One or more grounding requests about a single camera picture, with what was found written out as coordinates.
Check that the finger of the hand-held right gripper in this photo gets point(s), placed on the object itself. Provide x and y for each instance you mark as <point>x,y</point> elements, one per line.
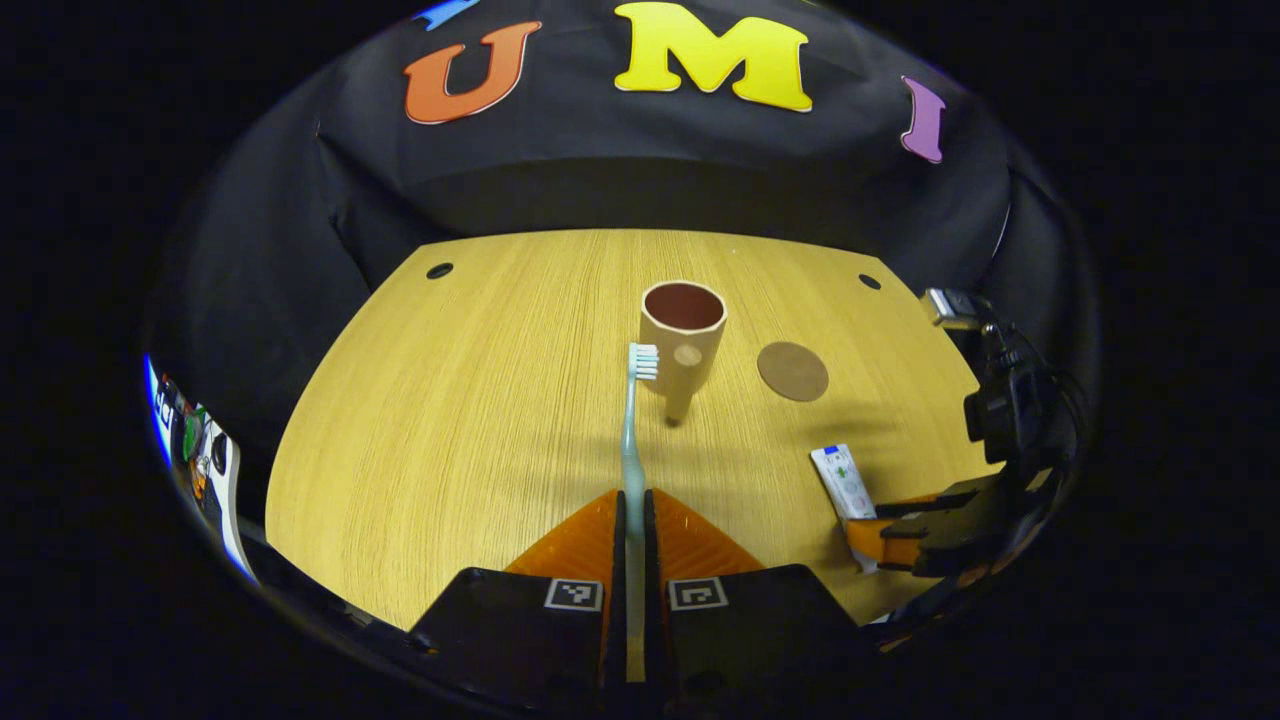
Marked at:
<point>940,548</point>
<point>940,505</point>

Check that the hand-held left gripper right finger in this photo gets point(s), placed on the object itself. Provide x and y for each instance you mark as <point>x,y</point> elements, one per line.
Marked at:
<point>750,640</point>

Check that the light blue toothbrush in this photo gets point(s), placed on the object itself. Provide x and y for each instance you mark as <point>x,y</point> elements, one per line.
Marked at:
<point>632,450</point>

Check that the round brown coaster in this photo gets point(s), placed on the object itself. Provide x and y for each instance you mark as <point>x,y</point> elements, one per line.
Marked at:
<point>792,372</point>

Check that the white side table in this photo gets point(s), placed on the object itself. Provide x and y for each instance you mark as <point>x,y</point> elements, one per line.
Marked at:
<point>232,500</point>

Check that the white toothpaste tube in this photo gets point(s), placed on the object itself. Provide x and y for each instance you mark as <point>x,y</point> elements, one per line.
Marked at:
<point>840,480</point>

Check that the black backdrop cloth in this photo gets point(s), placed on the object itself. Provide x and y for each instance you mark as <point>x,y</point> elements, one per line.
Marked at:
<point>600,170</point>

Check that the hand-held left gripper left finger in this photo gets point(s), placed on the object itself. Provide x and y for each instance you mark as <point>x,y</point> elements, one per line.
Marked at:
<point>520,640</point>

